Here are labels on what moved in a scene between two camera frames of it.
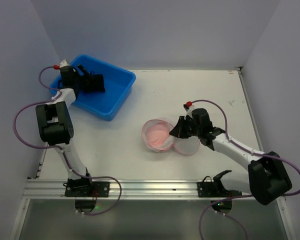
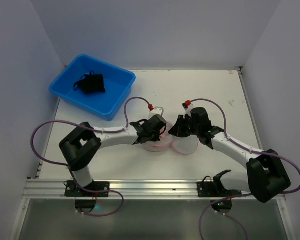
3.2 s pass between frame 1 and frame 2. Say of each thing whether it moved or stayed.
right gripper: stayed
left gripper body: moved
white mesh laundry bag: stayed
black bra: stayed
